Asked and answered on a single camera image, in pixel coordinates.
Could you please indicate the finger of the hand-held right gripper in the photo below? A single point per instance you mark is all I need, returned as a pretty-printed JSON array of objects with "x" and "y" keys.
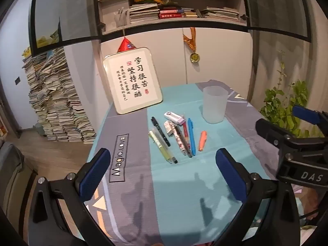
[
  {"x": 269, "y": 129},
  {"x": 305, "y": 112}
]

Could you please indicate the teal and grey tablecloth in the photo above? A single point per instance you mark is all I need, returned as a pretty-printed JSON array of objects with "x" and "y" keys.
[{"x": 179, "y": 197}]

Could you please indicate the stack of magazines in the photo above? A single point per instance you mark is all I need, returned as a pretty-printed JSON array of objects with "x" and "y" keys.
[{"x": 143, "y": 14}]

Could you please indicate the red pen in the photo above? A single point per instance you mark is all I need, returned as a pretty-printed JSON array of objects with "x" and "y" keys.
[{"x": 185, "y": 138}]

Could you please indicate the blue pen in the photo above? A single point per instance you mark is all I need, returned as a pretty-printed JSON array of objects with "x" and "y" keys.
[{"x": 191, "y": 135}]

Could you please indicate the gold medal with striped ribbon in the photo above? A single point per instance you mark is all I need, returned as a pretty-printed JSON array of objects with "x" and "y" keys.
[{"x": 194, "y": 57}]

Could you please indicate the framed calligraphy board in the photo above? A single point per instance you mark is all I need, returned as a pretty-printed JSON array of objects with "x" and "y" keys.
[{"x": 133, "y": 82}]

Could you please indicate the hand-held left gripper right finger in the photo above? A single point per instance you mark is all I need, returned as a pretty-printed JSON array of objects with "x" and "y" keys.
[{"x": 230, "y": 176}]

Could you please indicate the tall pile of books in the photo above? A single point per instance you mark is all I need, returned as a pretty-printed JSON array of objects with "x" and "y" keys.
[{"x": 56, "y": 102}]

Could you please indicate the black marker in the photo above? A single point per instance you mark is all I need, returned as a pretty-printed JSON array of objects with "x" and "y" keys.
[{"x": 160, "y": 132}]

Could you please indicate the green pen with gold clip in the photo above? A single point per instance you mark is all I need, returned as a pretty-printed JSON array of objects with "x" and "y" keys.
[{"x": 158, "y": 143}]

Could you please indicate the stack of papers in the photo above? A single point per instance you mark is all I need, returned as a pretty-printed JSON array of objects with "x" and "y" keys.
[{"x": 220, "y": 14}]

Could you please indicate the translucent white plastic cup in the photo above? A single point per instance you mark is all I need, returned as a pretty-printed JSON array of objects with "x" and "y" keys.
[{"x": 214, "y": 105}]

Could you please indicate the white pen holder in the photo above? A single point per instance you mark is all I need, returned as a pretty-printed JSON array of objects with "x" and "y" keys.
[{"x": 120, "y": 19}]

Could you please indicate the black wall switch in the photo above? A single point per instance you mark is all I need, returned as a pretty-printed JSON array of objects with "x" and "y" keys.
[{"x": 17, "y": 80}]

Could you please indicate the white patterned pen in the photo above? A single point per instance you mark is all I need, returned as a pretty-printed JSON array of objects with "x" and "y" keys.
[{"x": 179, "y": 139}]

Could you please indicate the translucent grey pen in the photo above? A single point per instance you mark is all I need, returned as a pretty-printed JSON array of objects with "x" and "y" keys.
[{"x": 167, "y": 150}]

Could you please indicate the red pyramid hanging ornament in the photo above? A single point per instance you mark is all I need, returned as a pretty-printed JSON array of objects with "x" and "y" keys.
[{"x": 125, "y": 46}]

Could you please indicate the green potted plant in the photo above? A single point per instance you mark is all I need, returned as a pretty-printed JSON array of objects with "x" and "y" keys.
[{"x": 281, "y": 107}]

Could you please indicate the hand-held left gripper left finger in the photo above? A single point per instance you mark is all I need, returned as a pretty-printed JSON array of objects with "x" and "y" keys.
[{"x": 94, "y": 173}]

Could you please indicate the grey sofa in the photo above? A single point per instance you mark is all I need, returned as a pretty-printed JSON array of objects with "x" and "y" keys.
[{"x": 12, "y": 174}]

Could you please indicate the yellow plush toy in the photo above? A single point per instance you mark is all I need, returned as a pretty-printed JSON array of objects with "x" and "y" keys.
[{"x": 27, "y": 51}]

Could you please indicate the red books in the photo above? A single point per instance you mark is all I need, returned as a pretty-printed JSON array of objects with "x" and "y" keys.
[{"x": 170, "y": 14}]

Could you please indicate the glass cabinet door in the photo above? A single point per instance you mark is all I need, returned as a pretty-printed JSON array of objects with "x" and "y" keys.
[
  {"x": 66, "y": 10},
  {"x": 276, "y": 5}
]

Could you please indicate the orange highlighter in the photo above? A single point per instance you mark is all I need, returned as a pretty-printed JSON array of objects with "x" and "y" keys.
[{"x": 202, "y": 141}]

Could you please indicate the small white eraser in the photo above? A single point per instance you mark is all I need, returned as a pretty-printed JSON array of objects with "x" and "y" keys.
[{"x": 169, "y": 128}]

